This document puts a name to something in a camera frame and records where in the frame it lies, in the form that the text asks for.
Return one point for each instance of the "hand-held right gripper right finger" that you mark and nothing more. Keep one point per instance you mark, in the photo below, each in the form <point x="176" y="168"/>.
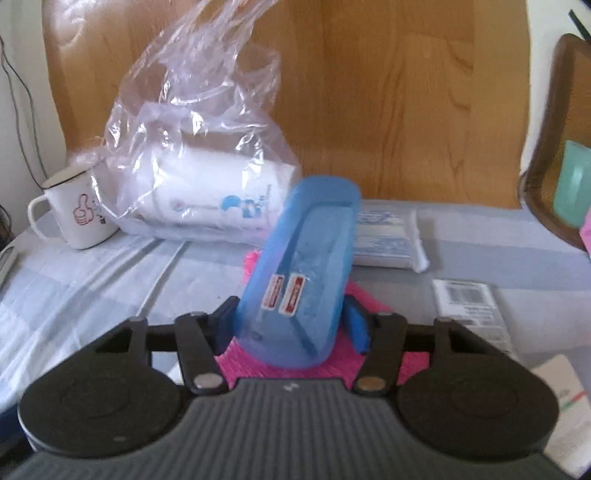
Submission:
<point x="358" y="328"/>

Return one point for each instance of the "pink tin box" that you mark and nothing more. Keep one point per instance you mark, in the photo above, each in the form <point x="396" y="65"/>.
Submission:
<point x="586" y="235"/>

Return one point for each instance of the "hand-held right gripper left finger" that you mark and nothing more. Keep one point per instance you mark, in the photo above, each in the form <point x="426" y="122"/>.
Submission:
<point x="226" y="323"/>

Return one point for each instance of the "pink knitted cloth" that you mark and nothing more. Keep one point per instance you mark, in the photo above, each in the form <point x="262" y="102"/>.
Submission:
<point x="341" y="361"/>

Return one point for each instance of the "striped bed sheet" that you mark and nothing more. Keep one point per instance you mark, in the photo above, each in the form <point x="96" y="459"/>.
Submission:
<point x="115" y="286"/>

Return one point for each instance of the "white card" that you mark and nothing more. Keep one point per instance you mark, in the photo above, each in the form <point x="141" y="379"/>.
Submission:
<point x="558" y="415"/>

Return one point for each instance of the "white barcode packet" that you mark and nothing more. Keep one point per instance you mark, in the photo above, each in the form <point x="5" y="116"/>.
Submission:
<point x="466" y="300"/>

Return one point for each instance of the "white tissue packet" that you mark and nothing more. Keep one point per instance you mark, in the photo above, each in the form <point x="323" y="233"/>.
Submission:
<point x="388" y="240"/>

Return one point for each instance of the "white enamel mug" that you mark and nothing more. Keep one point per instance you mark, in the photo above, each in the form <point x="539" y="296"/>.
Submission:
<point x="78" y="221"/>

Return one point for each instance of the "green cup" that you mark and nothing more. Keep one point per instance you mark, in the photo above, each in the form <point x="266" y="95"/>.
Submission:
<point x="572" y="184"/>

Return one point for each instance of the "brown seat cushion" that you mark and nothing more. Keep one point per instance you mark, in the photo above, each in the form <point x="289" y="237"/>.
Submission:
<point x="540" y="184"/>

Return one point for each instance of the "clear plastic bag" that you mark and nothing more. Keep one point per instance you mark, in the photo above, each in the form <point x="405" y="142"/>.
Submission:
<point x="184" y="115"/>

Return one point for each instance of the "wooden headboard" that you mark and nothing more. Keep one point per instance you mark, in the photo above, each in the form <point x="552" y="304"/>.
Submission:
<point x="392" y="92"/>

